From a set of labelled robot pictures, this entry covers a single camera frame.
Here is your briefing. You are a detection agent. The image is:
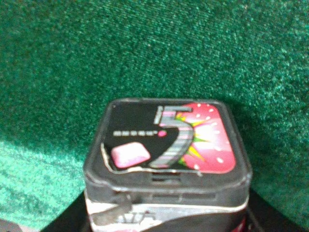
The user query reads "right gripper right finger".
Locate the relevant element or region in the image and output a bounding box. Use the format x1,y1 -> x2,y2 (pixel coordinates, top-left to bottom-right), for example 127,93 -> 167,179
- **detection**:
247,188 -> 307,232

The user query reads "black gum box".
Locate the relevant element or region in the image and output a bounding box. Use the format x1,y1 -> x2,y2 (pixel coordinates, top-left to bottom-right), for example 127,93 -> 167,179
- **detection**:
83,98 -> 252,232

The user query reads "green table cloth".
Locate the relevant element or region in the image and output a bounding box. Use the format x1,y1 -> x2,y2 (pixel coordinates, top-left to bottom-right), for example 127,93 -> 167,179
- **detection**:
0,0 -> 309,230

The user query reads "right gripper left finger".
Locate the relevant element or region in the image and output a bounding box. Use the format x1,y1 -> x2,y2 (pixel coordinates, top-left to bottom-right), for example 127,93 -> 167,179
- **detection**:
43,192 -> 91,232

